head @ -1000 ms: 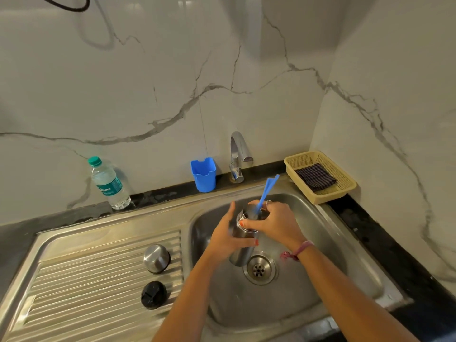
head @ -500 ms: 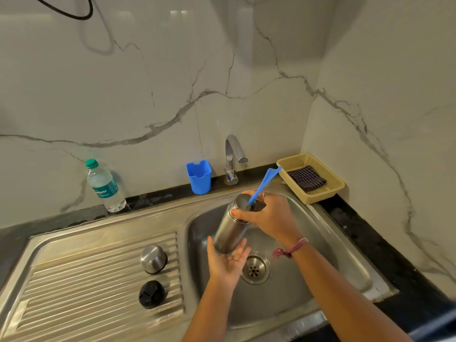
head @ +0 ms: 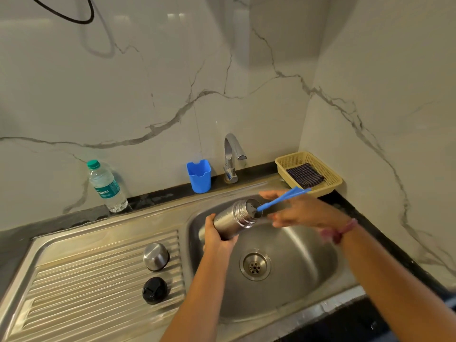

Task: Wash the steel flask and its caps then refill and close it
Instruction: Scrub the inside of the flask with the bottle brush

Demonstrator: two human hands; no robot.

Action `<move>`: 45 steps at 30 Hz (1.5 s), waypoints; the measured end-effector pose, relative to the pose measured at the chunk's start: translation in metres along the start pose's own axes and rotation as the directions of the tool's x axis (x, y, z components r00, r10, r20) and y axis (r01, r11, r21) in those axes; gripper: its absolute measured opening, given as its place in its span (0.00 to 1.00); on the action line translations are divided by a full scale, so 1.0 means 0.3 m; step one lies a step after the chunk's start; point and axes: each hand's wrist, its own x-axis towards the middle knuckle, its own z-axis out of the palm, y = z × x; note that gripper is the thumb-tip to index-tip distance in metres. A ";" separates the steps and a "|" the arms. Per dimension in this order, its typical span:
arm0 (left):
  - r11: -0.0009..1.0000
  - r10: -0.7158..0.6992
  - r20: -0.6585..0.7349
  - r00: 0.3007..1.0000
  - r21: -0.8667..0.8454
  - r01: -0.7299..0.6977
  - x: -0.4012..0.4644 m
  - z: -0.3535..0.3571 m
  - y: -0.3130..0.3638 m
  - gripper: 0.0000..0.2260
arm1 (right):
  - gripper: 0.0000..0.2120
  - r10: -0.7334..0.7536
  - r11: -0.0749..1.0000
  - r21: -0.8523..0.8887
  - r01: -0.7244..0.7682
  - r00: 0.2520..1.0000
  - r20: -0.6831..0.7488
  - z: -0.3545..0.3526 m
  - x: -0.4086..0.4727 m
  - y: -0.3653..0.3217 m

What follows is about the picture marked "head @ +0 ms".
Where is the person's right forearm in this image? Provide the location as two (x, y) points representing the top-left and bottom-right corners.
(338, 224), (456, 342)

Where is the blue plastic brush holder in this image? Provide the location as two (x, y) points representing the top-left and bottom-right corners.
(186, 159), (212, 194)

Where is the blue white bottle brush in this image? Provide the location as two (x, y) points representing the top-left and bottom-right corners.
(256, 187), (313, 213)

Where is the black stopper lid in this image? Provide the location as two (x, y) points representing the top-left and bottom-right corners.
(142, 276), (169, 305)

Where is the person's left hand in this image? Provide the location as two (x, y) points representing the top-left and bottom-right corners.
(202, 213), (239, 267)

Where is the steel cup cap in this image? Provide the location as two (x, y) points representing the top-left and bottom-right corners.
(142, 242), (170, 272)

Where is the stainless steel sink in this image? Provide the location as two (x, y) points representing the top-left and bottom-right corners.
(0, 174), (368, 342)

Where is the clear plastic water bottle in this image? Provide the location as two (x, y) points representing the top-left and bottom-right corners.
(86, 160), (129, 213)

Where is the yellow plastic basket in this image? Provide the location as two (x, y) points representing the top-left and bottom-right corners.
(275, 151), (343, 199)

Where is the dark checked cloth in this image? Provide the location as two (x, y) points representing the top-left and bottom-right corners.
(285, 162), (325, 189)

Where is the person's right hand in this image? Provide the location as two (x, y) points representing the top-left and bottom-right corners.
(259, 190), (352, 239)

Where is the chrome faucet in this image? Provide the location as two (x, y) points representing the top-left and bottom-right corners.
(223, 133), (247, 185)

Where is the person's left forearm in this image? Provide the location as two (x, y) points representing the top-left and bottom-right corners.
(160, 258), (228, 342)

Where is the pink thread bracelet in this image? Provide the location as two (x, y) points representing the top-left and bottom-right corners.
(320, 218), (359, 246)

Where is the black cable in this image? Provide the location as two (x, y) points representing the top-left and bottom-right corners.
(28, 0), (95, 25)

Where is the stainless steel flask body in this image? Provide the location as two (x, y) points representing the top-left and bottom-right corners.
(198, 198), (264, 243)

